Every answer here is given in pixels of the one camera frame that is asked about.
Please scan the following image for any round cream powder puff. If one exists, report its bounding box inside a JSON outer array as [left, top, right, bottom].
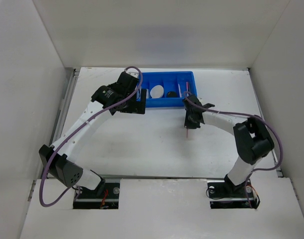
[[150, 85, 164, 99]]

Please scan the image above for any round powder jar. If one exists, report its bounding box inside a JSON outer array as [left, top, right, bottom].
[[166, 91, 178, 98]]

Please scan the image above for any pink pencil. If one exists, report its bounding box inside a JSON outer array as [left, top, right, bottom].
[[178, 83, 182, 98]]

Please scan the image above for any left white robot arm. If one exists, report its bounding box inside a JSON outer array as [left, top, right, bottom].
[[39, 70, 143, 198]]

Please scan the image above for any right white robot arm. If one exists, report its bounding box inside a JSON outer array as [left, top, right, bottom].
[[182, 92, 275, 196]]

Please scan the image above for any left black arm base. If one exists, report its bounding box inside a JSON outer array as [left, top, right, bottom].
[[73, 178, 121, 210]]

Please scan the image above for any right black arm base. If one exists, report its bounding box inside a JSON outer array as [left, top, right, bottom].
[[206, 180, 261, 209]]

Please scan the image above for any blue divided plastic bin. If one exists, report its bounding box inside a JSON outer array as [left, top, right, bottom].
[[140, 71, 197, 108]]

